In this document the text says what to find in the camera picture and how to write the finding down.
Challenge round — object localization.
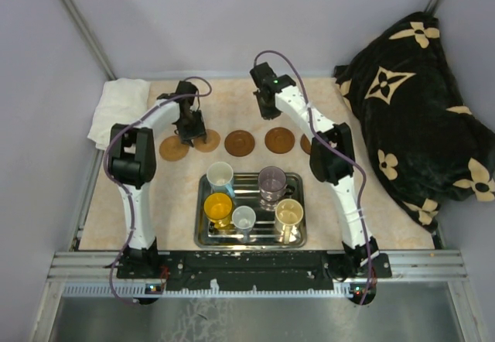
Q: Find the white folded cloth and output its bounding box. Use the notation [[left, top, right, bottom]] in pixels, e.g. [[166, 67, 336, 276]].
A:
[[87, 78, 151, 150]]

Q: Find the woven coaster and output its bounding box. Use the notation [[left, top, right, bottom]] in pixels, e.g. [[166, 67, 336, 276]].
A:
[[159, 135, 189, 162], [193, 129, 220, 153]]

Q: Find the purple glass mug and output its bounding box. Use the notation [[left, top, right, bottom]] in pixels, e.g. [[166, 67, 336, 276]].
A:
[[258, 166, 295, 209]]

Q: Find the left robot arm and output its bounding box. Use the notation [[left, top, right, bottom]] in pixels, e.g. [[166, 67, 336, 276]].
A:
[[104, 77, 212, 279]]

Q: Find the small clear grey cup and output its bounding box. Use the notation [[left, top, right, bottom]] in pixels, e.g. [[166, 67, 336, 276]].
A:
[[232, 206, 256, 242]]

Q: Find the yellow cup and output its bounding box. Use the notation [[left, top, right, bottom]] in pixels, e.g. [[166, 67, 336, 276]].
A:
[[203, 193, 234, 229]]

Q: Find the wooden coaster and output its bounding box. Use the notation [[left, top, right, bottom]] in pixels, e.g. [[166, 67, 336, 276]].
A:
[[224, 130, 255, 157], [265, 127, 295, 154], [299, 135, 311, 155]]

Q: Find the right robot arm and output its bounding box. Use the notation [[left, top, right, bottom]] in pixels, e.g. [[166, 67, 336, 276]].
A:
[[250, 63, 380, 282]]

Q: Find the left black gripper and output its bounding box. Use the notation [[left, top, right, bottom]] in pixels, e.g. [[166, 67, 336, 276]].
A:
[[175, 110, 207, 148]]

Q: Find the cream mug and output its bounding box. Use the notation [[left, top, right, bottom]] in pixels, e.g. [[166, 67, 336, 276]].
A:
[[275, 199, 304, 244]]

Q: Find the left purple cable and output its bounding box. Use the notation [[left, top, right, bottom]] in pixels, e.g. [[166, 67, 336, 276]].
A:
[[103, 76, 213, 305]]

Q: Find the black floral blanket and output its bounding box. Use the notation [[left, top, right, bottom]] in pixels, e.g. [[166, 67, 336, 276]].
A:
[[333, 12, 494, 232]]

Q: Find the aluminium rail frame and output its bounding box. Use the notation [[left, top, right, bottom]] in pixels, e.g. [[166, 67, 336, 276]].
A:
[[45, 250, 486, 341]]

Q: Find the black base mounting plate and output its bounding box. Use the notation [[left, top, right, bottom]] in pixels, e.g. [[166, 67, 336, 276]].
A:
[[117, 250, 391, 292]]

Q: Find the steel tray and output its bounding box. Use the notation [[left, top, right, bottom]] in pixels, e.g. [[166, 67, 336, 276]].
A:
[[194, 173, 307, 250]]

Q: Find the purple cable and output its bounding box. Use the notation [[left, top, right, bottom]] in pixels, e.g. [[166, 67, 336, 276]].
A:
[[252, 50, 378, 306], [103, 76, 213, 305]]

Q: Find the white and blue cup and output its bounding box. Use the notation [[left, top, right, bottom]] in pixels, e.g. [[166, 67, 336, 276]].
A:
[[206, 162, 235, 198]]

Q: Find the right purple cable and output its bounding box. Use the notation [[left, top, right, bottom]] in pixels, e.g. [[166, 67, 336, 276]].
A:
[[252, 50, 378, 306]]

